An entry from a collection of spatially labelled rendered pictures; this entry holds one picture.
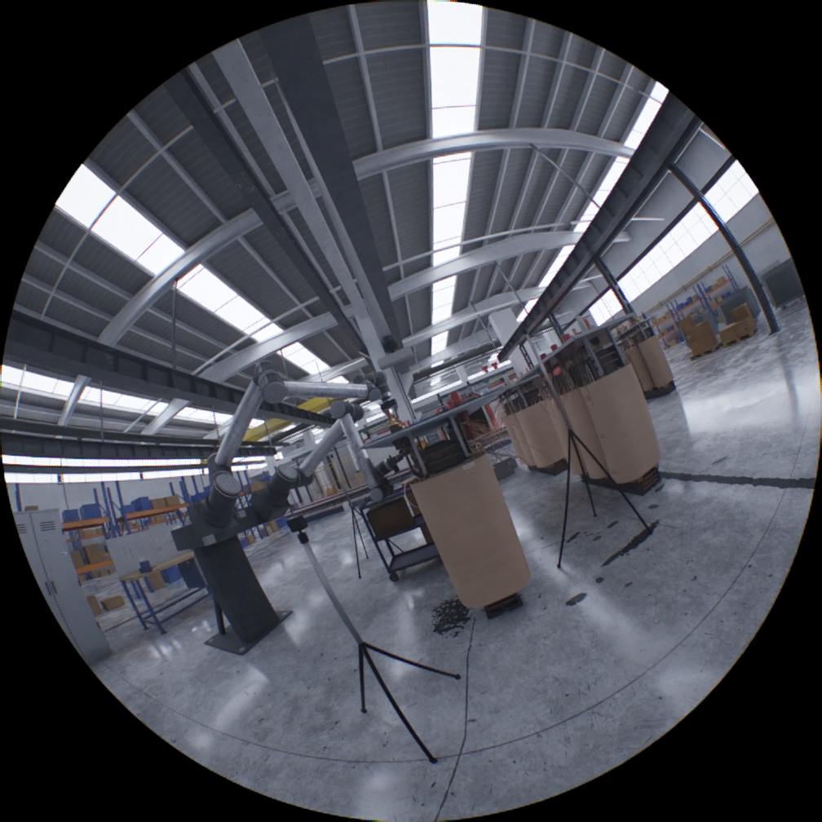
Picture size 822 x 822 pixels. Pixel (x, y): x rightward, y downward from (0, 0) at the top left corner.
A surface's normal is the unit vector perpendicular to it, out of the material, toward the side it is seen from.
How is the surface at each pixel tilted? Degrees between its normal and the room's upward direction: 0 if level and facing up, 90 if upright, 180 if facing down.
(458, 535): 90
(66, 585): 90
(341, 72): 174
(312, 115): 180
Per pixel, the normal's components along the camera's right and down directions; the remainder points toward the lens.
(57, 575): 0.92, -0.39
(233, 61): 0.38, 0.91
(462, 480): -0.07, -0.12
